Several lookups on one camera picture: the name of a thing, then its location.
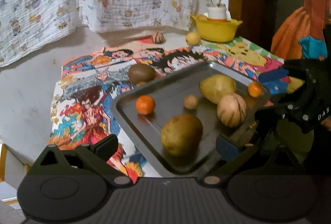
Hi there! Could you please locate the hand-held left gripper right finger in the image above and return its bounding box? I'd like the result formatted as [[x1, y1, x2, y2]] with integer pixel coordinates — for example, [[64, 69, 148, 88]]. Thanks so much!
[[203, 134, 304, 186]]

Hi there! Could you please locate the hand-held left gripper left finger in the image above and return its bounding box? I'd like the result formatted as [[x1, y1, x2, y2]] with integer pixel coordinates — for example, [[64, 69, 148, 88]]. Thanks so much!
[[31, 134, 132, 187]]

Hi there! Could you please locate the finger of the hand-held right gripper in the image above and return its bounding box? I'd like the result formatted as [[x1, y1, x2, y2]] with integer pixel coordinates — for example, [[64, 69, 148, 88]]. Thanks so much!
[[255, 100, 308, 126], [259, 60, 311, 96]]

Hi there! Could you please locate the tangerine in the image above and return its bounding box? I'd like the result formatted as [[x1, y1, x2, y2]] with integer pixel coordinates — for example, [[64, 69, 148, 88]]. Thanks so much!
[[136, 95, 156, 115], [248, 81, 263, 98]]

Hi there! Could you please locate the striped pepino melon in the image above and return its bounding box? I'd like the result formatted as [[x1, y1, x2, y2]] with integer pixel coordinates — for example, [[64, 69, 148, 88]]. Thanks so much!
[[217, 93, 247, 128], [151, 32, 165, 44]]

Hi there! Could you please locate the brownish green pear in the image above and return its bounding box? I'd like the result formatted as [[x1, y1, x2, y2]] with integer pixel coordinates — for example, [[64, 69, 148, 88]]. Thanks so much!
[[160, 114, 203, 157]]

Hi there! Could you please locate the green-yellow mango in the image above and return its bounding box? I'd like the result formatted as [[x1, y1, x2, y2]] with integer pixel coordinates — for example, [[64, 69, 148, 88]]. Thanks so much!
[[199, 74, 237, 104]]

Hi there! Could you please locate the brown walnut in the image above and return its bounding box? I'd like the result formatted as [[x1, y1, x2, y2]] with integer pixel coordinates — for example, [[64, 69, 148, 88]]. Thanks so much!
[[183, 95, 199, 110]]

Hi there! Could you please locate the metal baking tray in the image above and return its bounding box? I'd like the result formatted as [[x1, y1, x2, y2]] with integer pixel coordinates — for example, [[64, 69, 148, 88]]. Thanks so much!
[[110, 60, 272, 178]]

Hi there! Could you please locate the brown kiwi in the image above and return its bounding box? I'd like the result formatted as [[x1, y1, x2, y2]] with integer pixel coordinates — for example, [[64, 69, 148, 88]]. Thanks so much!
[[128, 63, 156, 84]]

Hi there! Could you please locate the round yellow fruit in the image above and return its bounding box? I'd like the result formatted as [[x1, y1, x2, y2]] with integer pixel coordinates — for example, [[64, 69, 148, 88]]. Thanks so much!
[[186, 32, 201, 46]]

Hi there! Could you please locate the person's right hand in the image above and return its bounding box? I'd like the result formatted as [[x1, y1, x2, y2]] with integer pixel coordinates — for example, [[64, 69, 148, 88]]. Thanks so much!
[[320, 117, 331, 132]]

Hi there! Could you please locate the fiery character cartoon poster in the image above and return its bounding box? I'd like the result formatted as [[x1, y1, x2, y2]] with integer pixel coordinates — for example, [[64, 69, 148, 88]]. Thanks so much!
[[48, 58, 148, 184]]

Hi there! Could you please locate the yellow bear poster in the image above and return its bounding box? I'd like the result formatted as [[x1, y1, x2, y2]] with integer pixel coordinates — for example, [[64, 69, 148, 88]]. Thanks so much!
[[202, 36, 285, 77]]

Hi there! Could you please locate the orange garment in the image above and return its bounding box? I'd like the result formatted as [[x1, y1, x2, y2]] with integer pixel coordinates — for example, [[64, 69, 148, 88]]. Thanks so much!
[[270, 0, 331, 61]]

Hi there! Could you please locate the yellow plastic bowl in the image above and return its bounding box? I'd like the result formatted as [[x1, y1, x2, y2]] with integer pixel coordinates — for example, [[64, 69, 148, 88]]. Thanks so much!
[[191, 14, 243, 43]]

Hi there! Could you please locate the red-bordered cartoon poster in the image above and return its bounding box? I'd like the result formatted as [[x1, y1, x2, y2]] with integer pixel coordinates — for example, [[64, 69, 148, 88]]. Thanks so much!
[[62, 37, 166, 72]]

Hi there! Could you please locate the spiky-haired cartoon poster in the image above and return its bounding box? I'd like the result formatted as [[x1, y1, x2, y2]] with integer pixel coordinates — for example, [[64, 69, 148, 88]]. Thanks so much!
[[133, 45, 259, 82]]

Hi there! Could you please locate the white box with yellow tape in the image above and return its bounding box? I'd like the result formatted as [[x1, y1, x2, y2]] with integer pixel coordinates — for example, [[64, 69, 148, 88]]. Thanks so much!
[[0, 142, 29, 204]]

